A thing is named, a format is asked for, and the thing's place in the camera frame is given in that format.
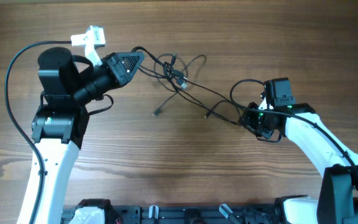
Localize black usb cables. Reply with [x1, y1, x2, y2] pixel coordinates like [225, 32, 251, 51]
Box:
[131, 45, 248, 127]

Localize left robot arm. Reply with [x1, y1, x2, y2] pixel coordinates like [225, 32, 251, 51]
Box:
[18, 47, 144, 223]

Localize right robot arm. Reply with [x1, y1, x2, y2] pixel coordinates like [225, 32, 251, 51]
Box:
[237, 78, 358, 223]

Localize right camera black cable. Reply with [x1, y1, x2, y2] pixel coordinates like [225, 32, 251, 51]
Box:
[229, 78, 358, 224]

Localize camera black cable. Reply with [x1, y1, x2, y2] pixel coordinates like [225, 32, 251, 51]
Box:
[229, 78, 358, 224]
[4, 40, 73, 224]

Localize left camera black cable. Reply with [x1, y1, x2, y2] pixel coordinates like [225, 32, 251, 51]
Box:
[4, 40, 73, 224]

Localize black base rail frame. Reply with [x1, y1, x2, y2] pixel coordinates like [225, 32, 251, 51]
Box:
[62, 203, 279, 224]

